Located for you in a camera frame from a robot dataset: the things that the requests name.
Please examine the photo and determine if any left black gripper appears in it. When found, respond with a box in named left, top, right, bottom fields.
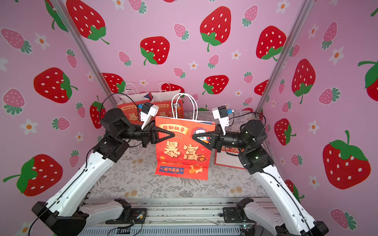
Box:
left=116, top=122, right=171, bottom=152

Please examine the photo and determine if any red paper bag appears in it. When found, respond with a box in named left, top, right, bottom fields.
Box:
left=155, top=93, right=217, bottom=181
left=150, top=82, right=185, bottom=119
left=215, top=148, right=244, bottom=169
left=117, top=82, right=152, bottom=125

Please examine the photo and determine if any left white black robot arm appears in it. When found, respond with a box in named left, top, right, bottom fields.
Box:
left=32, top=102, right=175, bottom=236

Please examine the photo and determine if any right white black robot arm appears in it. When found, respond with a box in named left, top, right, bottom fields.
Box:
left=192, top=120, right=329, bottom=236

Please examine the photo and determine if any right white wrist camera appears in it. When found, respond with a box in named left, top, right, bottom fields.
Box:
left=212, top=105, right=234, bottom=135

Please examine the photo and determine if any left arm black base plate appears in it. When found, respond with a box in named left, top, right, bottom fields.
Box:
left=105, top=208, right=147, bottom=225

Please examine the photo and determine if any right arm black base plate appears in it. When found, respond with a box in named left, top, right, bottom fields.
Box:
left=219, top=207, right=256, bottom=223

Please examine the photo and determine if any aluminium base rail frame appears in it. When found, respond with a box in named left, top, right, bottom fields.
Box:
left=70, top=197, right=311, bottom=236

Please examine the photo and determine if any left aluminium frame post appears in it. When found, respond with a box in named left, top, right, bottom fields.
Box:
left=51, top=0, right=112, bottom=97

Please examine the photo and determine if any aluminium frame post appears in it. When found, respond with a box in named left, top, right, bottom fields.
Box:
left=255, top=0, right=315, bottom=112
left=51, top=0, right=112, bottom=97

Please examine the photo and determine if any right aluminium frame post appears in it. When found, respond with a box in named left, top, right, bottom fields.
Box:
left=255, top=0, right=315, bottom=112

